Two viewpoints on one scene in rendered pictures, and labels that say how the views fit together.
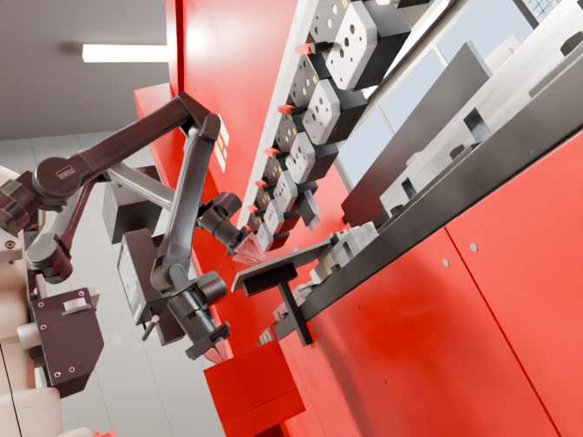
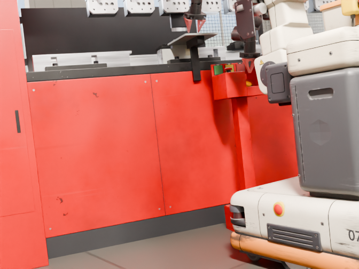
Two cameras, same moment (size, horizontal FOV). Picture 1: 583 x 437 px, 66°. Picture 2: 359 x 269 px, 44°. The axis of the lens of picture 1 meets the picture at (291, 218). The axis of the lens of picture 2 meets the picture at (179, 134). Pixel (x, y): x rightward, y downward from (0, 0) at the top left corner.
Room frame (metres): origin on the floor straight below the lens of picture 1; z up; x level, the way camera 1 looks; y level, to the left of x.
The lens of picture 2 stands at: (1.37, 2.45, 0.59)
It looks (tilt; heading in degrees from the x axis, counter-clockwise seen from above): 2 degrees down; 269
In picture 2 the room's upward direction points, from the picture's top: 6 degrees counter-clockwise
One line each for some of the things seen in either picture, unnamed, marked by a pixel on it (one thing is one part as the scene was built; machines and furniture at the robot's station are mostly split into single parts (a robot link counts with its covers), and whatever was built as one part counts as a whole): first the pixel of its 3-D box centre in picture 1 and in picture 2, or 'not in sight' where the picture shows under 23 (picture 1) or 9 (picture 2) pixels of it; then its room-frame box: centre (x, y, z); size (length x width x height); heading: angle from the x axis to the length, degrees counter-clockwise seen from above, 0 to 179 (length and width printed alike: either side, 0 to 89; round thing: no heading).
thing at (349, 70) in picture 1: (355, 29); not in sight; (0.72, -0.25, 1.25); 0.15 x 0.09 x 0.17; 20
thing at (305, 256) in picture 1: (279, 266); (192, 39); (1.21, 0.08, 1.00); 0.26 x 0.18 x 0.01; 110
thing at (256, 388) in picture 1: (247, 384); (236, 79); (1.02, 0.23, 0.75); 0.20 x 0.16 x 0.18; 18
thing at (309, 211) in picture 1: (309, 211); (179, 22); (1.27, -0.06, 1.12); 0.10 x 0.02 x 0.10; 20
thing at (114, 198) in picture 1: (150, 259); not in sight; (2.29, 0.78, 1.52); 0.51 x 0.25 x 0.85; 32
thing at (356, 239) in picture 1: (343, 266); (192, 57); (1.21, -0.07, 0.92); 0.39 x 0.06 x 0.10; 20
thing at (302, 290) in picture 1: (295, 309); (84, 63); (1.78, 0.13, 0.92); 0.50 x 0.06 x 0.10; 20
